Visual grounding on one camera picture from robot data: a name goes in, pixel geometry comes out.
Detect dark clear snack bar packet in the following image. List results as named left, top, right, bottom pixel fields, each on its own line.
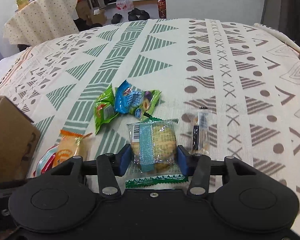
left=191, top=107, right=210, bottom=155

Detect round cookie clear packet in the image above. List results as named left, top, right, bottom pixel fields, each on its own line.
left=127, top=119, right=178, bottom=173

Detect orange biscuit packet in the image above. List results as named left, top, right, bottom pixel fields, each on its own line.
left=52, top=129, right=92, bottom=168

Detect green snack packet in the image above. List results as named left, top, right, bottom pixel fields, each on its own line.
left=93, top=84, right=118, bottom=134

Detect blue green candy packet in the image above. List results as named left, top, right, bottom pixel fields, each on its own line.
left=114, top=80, right=161, bottom=121

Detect brown cardboard box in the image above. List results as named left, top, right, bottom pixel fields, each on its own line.
left=0, top=96, right=40, bottom=183

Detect black slippers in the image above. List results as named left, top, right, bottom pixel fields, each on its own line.
left=111, top=8, right=150, bottom=24

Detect red drink bottle on floor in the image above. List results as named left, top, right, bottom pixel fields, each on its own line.
left=158, top=0, right=166, bottom=19

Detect round table with dotted cloth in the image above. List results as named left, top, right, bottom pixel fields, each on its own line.
left=3, top=0, right=79, bottom=46

